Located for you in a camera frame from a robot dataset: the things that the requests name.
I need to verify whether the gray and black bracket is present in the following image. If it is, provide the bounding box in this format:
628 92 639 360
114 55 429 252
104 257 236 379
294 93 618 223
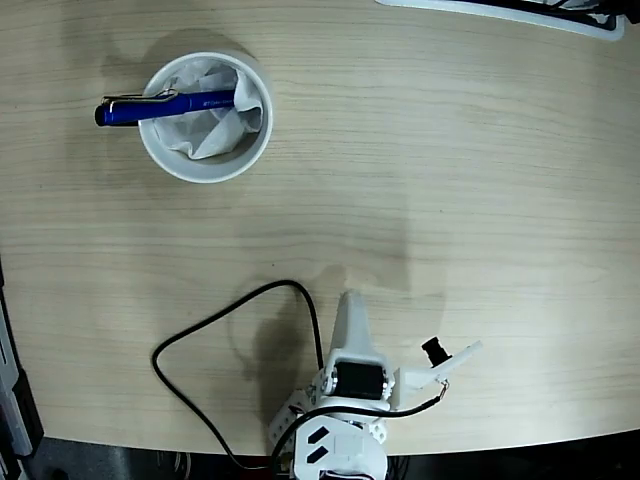
0 254 47 480

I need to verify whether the crumpled white tissue paper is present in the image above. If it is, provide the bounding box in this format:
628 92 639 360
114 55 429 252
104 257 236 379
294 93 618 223
152 60 264 161

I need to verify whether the black camera on white mount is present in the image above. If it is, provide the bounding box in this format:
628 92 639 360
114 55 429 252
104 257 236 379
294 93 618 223
394 337 484 414

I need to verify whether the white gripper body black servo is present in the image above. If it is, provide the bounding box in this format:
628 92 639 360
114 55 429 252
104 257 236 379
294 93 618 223
310 349 400 414

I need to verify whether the blue pen with metal clip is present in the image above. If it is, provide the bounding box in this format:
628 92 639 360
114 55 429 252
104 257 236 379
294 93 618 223
93 88 239 128

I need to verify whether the white keyboard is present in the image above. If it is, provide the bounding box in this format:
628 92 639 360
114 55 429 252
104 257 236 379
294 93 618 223
374 0 627 42

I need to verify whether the white mug with black handle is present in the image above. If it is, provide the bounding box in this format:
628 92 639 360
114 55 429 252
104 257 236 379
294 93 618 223
102 51 275 185

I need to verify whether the black cable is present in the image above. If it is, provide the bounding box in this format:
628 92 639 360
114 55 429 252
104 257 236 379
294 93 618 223
152 279 451 471

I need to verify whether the black object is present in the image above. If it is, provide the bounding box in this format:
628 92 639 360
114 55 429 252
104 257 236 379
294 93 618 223
602 0 640 25

